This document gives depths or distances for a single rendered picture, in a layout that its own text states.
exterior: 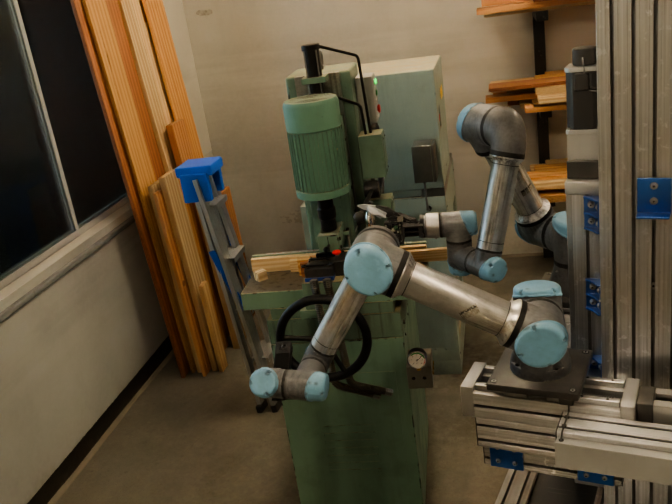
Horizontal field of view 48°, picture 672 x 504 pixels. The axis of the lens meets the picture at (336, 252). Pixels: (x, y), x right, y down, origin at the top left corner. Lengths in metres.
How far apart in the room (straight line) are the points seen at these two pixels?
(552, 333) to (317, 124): 0.99
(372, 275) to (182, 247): 2.12
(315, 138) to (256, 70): 2.52
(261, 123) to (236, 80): 0.30
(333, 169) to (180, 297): 1.66
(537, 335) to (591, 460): 0.34
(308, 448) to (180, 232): 1.44
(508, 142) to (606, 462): 0.85
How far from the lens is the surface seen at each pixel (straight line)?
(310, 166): 2.34
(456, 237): 2.23
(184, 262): 3.75
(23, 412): 3.18
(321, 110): 2.30
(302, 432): 2.66
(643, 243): 1.96
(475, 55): 4.59
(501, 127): 2.12
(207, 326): 3.89
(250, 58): 4.81
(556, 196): 4.26
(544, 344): 1.75
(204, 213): 3.19
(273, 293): 2.42
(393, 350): 2.45
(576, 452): 1.89
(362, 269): 1.70
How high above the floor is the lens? 1.82
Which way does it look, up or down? 20 degrees down
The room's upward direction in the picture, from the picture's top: 8 degrees counter-clockwise
